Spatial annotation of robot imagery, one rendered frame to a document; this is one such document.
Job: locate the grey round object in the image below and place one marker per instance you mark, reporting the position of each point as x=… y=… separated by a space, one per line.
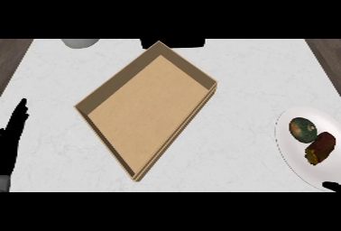
x=80 y=43

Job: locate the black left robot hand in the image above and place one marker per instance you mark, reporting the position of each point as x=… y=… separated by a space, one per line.
x=14 y=135

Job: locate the brown cardboard box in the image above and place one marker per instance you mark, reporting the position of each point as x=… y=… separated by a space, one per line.
x=147 y=114

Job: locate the reddish brown sweet potato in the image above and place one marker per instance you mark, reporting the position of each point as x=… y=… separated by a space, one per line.
x=321 y=148

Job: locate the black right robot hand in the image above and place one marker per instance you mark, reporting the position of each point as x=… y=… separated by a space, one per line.
x=333 y=186

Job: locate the green round vegetable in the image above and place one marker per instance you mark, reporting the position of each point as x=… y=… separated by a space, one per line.
x=303 y=129

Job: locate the white plate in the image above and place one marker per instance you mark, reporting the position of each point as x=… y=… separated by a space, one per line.
x=310 y=168

